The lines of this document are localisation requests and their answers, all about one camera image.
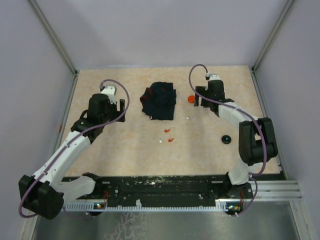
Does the black earbud case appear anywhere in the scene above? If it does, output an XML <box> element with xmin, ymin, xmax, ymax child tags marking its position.
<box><xmin>221</xmin><ymin>135</ymin><xmax>232</xmax><ymax>145</ymax></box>

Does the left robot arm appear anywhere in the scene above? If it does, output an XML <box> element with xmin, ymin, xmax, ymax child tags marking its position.
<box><xmin>18</xmin><ymin>91</ymin><xmax>130</xmax><ymax>220</ymax></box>

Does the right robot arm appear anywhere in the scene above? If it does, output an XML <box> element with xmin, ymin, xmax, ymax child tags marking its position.
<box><xmin>192</xmin><ymin>80</ymin><xmax>278</xmax><ymax>198</ymax></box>

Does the orange earbud case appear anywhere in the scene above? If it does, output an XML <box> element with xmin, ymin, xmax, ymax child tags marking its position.
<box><xmin>187</xmin><ymin>95</ymin><xmax>195</xmax><ymax>104</ymax></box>

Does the dark navy folded cloth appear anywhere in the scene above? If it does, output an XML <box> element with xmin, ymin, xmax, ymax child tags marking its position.
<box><xmin>139</xmin><ymin>81</ymin><xmax>177</xmax><ymax>121</ymax></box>

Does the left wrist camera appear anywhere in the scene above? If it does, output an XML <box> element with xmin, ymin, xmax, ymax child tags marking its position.
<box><xmin>100</xmin><ymin>85</ymin><xmax>117</xmax><ymax>105</ymax></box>

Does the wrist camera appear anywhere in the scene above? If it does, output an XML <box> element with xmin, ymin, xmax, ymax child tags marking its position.
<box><xmin>205</xmin><ymin>72</ymin><xmax>221</xmax><ymax>81</ymax></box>
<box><xmin>100</xmin><ymin>85</ymin><xmax>117</xmax><ymax>105</ymax></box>

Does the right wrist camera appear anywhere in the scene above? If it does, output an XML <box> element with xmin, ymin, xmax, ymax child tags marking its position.
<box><xmin>205</xmin><ymin>72</ymin><xmax>221</xmax><ymax>81</ymax></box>

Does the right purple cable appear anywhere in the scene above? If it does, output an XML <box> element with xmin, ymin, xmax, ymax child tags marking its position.
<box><xmin>188</xmin><ymin>64</ymin><xmax>268</xmax><ymax>218</ymax></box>

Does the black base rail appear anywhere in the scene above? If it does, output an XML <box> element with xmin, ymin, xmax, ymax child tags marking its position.
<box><xmin>74</xmin><ymin>173</ymin><xmax>253</xmax><ymax>208</ymax></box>

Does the white cable duct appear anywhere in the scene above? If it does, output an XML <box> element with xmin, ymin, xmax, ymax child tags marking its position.
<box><xmin>64</xmin><ymin>200</ymin><xmax>241</xmax><ymax>213</ymax></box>

